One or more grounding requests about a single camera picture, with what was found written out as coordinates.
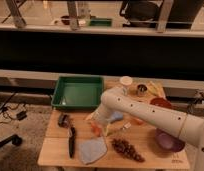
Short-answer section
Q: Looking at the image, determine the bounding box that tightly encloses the orange pepper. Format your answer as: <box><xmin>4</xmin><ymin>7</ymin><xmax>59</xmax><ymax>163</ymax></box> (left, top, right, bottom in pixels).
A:
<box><xmin>90</xmin><ymin>122</ymin><xmax>101</xmax><ymax>137</ymax></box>

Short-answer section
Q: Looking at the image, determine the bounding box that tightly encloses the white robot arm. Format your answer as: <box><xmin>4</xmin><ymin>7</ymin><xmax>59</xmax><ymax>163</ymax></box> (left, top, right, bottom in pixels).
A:
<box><xmin>93</xmin><ymin>87</ymin><xmax>204</xmax><ymax>171</ymax></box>

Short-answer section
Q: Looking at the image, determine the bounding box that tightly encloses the red bowl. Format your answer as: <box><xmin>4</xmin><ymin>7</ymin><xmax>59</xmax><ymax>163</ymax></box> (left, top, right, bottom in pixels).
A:
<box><xmin>150</xmin><ymin>97</ymin><xmax>172</xmax><ymax>109</ymax></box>

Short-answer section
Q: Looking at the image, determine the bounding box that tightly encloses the purple bowl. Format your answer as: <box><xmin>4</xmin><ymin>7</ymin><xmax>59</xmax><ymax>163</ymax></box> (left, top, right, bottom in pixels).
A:
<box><xmin>155</xmin><ymin>129</ymin><xmax>185</xmax><ymax>152</ymax></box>

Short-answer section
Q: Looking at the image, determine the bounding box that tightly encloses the green plastic tray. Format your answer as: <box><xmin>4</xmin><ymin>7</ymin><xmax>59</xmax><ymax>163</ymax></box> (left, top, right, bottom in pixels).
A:
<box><xmin>51</xmin><ymin>76</ymin><xmax>104</xmax><ymax>110</ymax></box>

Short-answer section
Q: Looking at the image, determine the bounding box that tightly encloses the white round lid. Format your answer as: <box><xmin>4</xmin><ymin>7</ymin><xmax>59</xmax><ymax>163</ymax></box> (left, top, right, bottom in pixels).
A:
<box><xmin>119</xmin><ymin>76</ymin><xmax>133</xmax><ymax>86</ymax></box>

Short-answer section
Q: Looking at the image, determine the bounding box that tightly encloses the blue sponge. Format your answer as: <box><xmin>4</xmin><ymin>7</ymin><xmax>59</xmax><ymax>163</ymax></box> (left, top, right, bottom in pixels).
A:
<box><xmin>110</xmin><ymin>112</ymin><xmax>123</xmax><ymax>123</ymax></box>

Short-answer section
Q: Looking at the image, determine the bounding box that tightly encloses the small metal cup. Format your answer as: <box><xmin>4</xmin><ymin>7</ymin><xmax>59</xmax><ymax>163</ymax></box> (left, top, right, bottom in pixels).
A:
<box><xmin>137</xmin><ymin>84</ymin><xmax>147</xmax><ymax>97</ymax></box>

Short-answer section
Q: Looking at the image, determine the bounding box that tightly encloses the orange round fruit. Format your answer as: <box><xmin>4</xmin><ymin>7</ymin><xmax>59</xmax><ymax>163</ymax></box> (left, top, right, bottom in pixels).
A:
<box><xmin>133</xmin><ymin>118</ymin><xmax>144</xmax><ymax>125</ymax></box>

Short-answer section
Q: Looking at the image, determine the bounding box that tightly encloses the dark small toy object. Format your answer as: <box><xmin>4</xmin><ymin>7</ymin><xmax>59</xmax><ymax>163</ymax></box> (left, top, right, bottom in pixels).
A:
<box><xmin>58</xmin><ymin>114</ymin><xmax>71</xmax><ymax>128</ymax></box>

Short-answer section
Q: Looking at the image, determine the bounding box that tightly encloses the yellow corn cob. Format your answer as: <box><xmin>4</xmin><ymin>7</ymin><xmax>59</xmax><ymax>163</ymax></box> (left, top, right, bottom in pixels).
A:
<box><xmin>148</xmin><ymin>81</ymin><xmax>161</xmax><ymax>97</ymax></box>

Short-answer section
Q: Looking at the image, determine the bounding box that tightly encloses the bunch of dark grapes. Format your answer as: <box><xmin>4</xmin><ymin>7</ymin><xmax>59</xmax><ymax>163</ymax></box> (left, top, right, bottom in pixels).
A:
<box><xmin>111</xmin><ymin>139</ymin><xmax>145</xmax><ymax>162</ymax></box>

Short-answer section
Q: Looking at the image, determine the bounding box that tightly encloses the grey blue cloth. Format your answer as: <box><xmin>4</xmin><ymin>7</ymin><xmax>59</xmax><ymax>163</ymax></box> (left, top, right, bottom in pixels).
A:
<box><xmin>78</xmin><ymin>137</ymin><xmax>107</xmax><ymax>165</ymax></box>

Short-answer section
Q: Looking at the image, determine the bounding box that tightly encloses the black power adapter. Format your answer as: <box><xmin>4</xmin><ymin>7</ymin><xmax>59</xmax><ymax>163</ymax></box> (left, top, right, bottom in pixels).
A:
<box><xmin>16</xmin><ymin>111</ymin><xmax>27</xmax><ymax>121</ymax></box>

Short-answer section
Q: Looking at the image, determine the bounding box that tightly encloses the black chair base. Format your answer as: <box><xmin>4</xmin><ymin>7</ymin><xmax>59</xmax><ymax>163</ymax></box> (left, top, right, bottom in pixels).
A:
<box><xmin>0</xmin><ymin>134</ymin><xmax>23</xmax><ymax>148</ymax></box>

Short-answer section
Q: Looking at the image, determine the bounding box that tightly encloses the black handled knife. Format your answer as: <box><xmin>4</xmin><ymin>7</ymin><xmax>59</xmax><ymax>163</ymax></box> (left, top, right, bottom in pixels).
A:
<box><xmin>68</xmin><ymin>127</ymin><xmax>76</xmax><ymax>158</ymax></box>

